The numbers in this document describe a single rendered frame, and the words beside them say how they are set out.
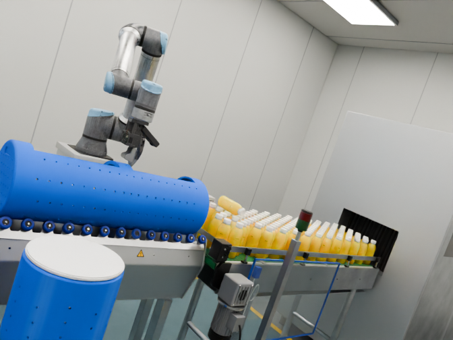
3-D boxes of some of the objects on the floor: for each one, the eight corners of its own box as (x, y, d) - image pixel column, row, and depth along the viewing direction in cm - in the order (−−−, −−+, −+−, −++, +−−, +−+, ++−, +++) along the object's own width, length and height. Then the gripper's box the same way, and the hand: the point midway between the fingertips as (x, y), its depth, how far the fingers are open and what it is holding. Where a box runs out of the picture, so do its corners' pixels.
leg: (110, 388, 220) (145, 281, 214) (119, 386, 224) (154, 281, 218) (114, 395, 216) (150, 287, 209) (124, 393, 219) (160, 287, 213)
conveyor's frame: (121, 367, 240) (169, 224, 231) (292, 339, 349) (329, 242, 341) (162, 429, 204) (220, 264, 195) (338, 376, 314) (381, 269, 305)
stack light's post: (221, 428, 218) (291, 238, 208) (226, 427, 221) (296, 239, 210) (226, 434, 215) (296, 241, 205) (231, 432, 218) (301, 241, 207)
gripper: (126, 115, 174) (111, 162, 176) (135, 119, 168) (120, 168, 170) (143, 120, 180) (129, 166, 182) (153, 125, 173) (137, 172, 175)
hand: (131, 165), depth 178 cm, fingers closed, pressing on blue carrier
